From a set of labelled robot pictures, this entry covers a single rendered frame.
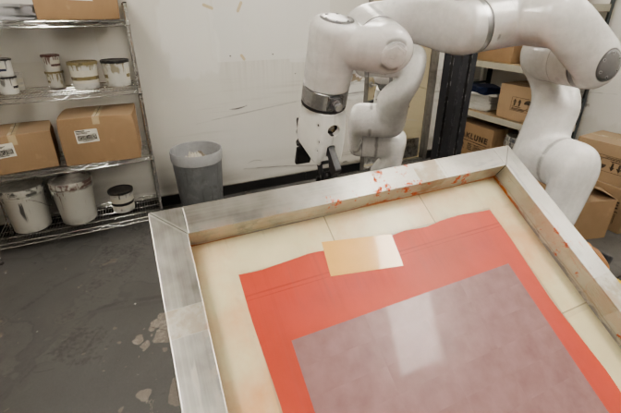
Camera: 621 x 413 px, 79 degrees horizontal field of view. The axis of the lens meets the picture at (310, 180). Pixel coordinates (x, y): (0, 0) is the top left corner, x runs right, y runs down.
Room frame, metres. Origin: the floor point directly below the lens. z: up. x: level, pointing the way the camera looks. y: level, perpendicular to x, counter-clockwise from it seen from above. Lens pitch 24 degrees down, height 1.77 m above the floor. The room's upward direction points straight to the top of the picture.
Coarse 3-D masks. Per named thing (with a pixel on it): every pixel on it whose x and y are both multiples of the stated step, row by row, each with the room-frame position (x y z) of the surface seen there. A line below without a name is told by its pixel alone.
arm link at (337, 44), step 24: (312, 24) 0.58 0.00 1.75; (336, 24) 0.56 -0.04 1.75; (384, 24) 0.59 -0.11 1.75; (312, 48) 0.58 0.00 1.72; (336, 48) 0.56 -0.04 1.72; (360, 48) 0.57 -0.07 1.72; (384, 48) 0.57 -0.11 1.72; (408, 48) 0.58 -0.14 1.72; (312, 72) 0.58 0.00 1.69; (336, 72) 0.57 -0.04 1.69; (384, 72) 0.59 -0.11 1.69
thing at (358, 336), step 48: (288, 288) 0.36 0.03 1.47; (336, 288) 0.37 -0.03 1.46; (384, 288) 0.39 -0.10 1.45; (288, 336) 0.32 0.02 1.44; (336, 336) 0.32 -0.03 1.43; (384, 336) 0.33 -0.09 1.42; (432, 336) 0.34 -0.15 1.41; (288, 384) 0.27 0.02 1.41; (336, 384) 0.28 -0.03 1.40; (384, 384) 0.29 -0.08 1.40; (432, 384) 0.30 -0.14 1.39
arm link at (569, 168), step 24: (528, 48) 0.73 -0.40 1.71; (528, 72) 0.73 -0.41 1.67; (552, 72) 0.67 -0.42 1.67; (552, 96) 0.71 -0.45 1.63; (576, 96) 0.70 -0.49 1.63; (528, 120) 0.72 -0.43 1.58; (552, 120) 0.69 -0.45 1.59; (576, 120) 0.69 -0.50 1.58; (528, 144) 0.70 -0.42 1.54; (552, 144) 0.66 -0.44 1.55; (576, 144) 0.64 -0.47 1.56; (528, 168) 0.68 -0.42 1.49; (552, 168) 0.63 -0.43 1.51; (576, 168) 0.61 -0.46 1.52; (600, 168) 0.62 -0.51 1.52; (552, 192) 0.61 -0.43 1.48; (576, 192) 0.60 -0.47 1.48; (576, 216) 0.61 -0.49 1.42
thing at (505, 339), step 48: (432, 240) 0.46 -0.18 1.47; (480, 240) 0.48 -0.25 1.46; (432, 288) 0.40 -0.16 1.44; (480, 288) 0.41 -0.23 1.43; (528, 288) 0.42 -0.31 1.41; (480, 336) 0.35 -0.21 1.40; (528, 336) 0.36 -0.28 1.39; (576, 336) 0.38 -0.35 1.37; (480, 384) 0.30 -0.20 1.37; (528, 384) 0.31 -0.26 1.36; (576, 384) 0.32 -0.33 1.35
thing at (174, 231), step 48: (288, 192) 0.45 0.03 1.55; (336, 192) 0.46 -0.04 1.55; (384, 192) 0.48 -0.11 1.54; (528, 192) 0.54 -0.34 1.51; (192, 240) 0.38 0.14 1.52; (576, 240) 0.47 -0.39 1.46; (192, 288) 0.32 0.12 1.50; (576, 288) 0.44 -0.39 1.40; (192, 336) 0.28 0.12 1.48; (192, 384) 0.24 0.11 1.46
